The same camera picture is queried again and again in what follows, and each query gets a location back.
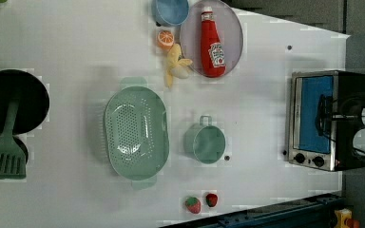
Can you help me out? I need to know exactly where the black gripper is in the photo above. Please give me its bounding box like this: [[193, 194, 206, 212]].
[[332, 93, 365, 131]]

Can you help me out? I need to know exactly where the black steel toaster oven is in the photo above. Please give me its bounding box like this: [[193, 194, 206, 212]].
[[287, 70, 365, 172]]

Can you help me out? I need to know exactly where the red ketchup bottle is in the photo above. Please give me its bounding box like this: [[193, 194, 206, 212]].
[[201, 6, 226, 78]]

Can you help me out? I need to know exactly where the grey round plate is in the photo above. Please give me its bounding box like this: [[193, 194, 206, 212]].
[[180, 0, 243, 75]]

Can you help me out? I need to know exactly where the small red strawberry toy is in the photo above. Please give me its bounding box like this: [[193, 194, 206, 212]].
[[205, 193, 219, 207]]

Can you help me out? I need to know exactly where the peeled banana toy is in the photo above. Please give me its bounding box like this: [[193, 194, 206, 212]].
[[165, 44, 193, 88]]

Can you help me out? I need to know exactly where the large red strawberry toy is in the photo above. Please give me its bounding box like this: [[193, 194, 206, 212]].
[[184, 197, 202, 214]]

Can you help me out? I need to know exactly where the orange half toy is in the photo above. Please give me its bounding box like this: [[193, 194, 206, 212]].
[[156, 30, 174, 49]]

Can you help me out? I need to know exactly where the blue cup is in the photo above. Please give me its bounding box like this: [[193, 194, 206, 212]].
[[151, 0, 189, 27]]

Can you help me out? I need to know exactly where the green oval colander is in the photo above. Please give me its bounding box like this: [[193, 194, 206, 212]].
[[104, 77, 169, 190]]

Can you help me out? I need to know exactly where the green slotted spatula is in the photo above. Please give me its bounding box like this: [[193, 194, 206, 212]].
[[0, 100, 26, 180]]

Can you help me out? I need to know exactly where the black frying pan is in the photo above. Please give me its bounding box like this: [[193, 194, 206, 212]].
[[0, 69, 50, 160]]

